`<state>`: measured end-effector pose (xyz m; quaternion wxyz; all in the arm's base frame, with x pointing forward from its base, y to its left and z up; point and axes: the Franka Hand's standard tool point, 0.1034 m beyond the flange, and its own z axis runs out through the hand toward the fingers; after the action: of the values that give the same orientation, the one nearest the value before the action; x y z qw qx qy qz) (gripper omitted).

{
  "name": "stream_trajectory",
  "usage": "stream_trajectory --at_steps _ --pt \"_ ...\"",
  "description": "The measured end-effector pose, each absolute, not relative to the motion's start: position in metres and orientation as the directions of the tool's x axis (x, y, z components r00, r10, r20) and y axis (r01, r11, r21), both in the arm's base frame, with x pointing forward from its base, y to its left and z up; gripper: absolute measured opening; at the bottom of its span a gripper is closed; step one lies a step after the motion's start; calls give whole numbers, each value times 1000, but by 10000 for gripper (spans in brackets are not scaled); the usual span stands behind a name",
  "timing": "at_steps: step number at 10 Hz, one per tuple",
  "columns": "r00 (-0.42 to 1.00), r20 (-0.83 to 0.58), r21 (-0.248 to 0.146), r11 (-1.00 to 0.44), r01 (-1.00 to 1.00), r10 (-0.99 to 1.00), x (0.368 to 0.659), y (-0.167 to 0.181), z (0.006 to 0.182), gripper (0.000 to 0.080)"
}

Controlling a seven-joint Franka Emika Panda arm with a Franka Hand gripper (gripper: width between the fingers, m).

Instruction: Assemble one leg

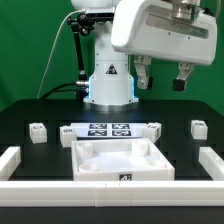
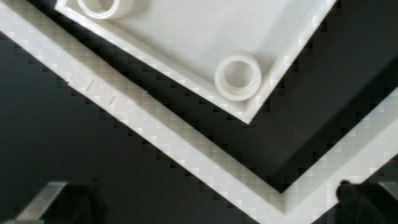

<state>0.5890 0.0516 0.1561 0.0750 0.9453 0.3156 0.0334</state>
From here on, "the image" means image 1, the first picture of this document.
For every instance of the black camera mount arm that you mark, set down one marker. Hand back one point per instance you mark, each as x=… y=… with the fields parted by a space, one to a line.
x=79 y=43

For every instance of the white marker base plate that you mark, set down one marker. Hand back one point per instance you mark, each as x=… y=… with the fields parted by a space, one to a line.
x=108 y=130

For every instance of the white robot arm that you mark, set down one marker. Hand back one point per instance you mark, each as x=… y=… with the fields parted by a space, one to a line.
x=112 y=84

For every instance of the grey depth camera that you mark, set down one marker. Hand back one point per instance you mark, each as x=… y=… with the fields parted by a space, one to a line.
x=100 y=14

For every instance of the white square tabletop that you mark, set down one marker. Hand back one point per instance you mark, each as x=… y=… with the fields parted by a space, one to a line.
x=119 y=160

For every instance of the white U-shaped fence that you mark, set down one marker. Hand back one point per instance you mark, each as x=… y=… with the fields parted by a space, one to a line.
x=101 y=194

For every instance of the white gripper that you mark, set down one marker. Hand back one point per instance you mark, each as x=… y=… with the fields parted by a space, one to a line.
x=146 y=27

